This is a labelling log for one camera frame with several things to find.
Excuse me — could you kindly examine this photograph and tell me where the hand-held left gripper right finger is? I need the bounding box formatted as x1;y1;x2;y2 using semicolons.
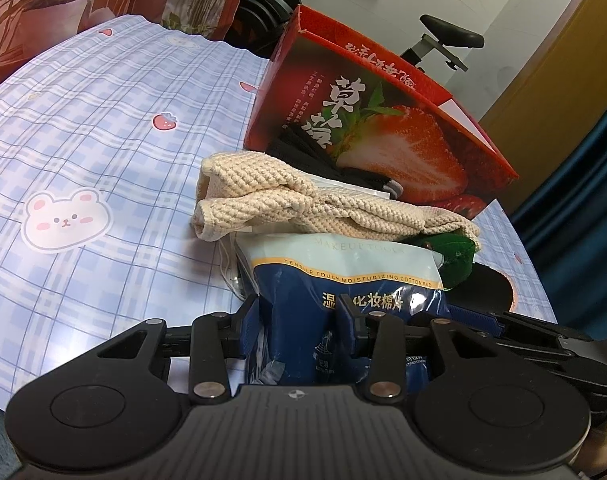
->
335;304;490;403

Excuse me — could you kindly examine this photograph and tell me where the black smooth cloth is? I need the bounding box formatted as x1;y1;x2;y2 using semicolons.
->
446;264;518;311

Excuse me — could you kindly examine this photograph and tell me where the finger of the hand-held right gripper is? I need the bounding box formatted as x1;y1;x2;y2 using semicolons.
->
451;306;593;347

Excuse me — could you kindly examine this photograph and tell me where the green soft item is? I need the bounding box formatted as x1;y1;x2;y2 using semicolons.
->
413;232;477;291

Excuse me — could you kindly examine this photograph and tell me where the blue checked bear tablecloth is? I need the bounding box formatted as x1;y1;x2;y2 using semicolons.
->
0;14;559;411

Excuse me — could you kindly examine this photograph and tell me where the black ribbed cloth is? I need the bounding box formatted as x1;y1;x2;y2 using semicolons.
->
270;125;401;198

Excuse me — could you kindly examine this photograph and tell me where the black exercise bike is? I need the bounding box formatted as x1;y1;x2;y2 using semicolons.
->
236;0;485;73

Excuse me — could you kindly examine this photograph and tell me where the red strawberry cardboard box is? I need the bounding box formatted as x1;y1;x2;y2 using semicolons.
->
244;4;520;221

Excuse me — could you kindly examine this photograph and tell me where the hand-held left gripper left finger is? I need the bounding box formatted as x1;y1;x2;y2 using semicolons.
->
98;294;261;404

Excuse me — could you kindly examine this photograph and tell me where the beige knitted cloth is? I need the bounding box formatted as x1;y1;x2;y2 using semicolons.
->
191;152;481;256

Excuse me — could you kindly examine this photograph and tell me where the dark blue curtain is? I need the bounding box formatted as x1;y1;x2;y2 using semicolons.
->
508;75;607;341

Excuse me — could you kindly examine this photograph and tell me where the wooden door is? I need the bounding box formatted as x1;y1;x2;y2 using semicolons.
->
476;0;607;161

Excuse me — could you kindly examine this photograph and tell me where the blue cotton pad packet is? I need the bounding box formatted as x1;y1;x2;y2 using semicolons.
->
234;232;451;386

